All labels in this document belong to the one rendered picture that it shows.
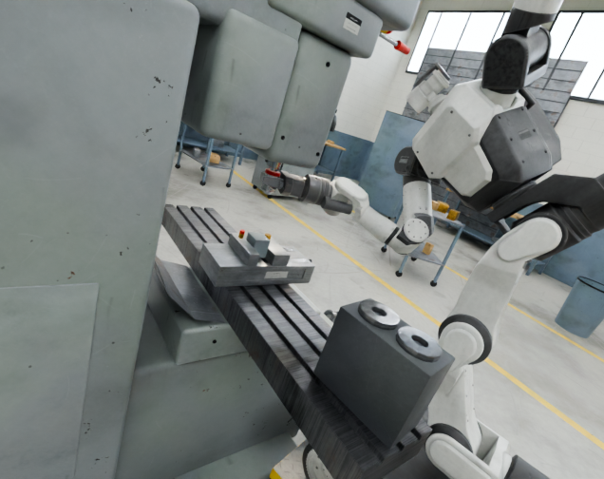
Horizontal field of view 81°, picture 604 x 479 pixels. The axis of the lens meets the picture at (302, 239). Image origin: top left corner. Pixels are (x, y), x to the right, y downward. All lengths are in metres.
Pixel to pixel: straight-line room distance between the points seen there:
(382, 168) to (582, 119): 3.75
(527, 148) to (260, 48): 0.69
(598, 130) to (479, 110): 7.52
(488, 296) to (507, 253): 0.14
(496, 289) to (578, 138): 7.54
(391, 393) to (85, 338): 0.61
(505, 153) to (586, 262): 7.29
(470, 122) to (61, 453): 1.24
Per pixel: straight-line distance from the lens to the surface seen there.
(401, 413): 0.75
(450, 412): 1.26
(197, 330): 1.02
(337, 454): 0.78
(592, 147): 8.46
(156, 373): 1.09
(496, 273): 1.06
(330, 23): 0.96
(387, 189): 7.07
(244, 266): 1.05
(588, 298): 5.41
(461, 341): 1.10
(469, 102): 1.03
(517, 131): 1.06
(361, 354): 0.76
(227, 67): 0.83
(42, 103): 0.65
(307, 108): 0.97
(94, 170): 0.68
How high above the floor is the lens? 1.46
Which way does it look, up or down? 20 degrees down
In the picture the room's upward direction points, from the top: 19 degrees clockwise
